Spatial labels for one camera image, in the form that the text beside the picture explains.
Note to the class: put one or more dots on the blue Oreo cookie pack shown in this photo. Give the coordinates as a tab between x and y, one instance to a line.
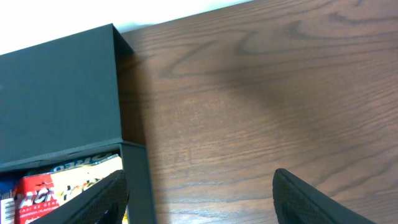
73	163

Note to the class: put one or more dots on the yellow Hacks candy bag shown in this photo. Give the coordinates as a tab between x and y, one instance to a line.
72	182

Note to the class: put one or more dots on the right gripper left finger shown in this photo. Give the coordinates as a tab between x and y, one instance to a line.
103	203

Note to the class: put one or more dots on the dark blue snack bar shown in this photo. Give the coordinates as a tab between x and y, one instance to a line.
7	201

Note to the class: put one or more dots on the red Hacks candy bag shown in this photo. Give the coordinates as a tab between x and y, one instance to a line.
34	198

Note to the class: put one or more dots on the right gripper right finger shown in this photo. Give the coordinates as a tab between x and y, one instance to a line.
297	202

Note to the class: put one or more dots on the dark green box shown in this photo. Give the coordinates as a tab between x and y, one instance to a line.
75	97

